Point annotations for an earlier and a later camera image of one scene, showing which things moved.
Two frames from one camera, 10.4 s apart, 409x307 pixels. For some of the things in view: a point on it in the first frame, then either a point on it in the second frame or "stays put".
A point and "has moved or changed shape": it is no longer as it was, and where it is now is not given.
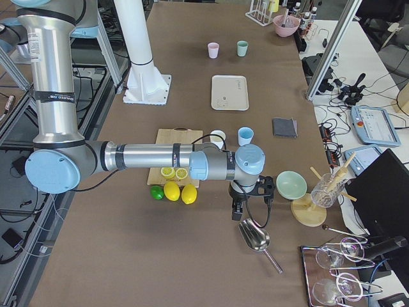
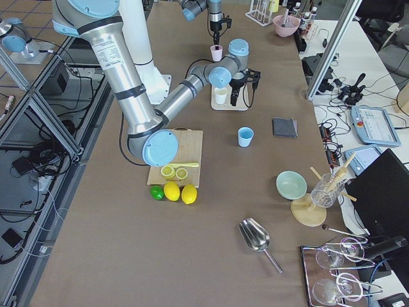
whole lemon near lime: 171,190 stays put
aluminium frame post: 333,49 stays put
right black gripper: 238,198 -> 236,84
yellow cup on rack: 273,6 stays put
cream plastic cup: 216,140 -> 220,95
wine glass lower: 347,286 stays put
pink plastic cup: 213,48 has moved or changed shape
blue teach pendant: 373,126 stays put
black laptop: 381,192 stays put
